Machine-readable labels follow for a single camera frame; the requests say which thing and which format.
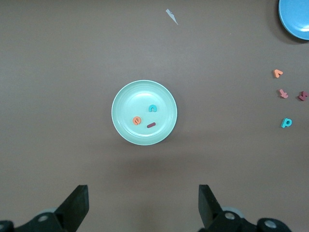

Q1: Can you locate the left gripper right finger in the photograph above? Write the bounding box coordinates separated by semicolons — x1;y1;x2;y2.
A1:
198;185;290;232

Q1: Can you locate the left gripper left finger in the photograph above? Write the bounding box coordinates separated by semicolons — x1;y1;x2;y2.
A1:
0;185;89;232

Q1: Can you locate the brown table cover sheet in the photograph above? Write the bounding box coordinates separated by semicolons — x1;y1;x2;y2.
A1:
0;0;309;232

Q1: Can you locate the teal foam letter p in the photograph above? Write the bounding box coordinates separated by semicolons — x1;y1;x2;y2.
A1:
281;117;293;129

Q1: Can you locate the green plate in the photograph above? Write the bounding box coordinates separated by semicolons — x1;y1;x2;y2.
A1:
111;80;178;146

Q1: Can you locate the white paper scrap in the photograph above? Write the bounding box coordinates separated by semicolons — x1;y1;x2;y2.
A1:
165;9;179;26

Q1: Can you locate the blue plate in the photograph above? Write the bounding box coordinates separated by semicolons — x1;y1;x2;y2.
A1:
278;0;309;41

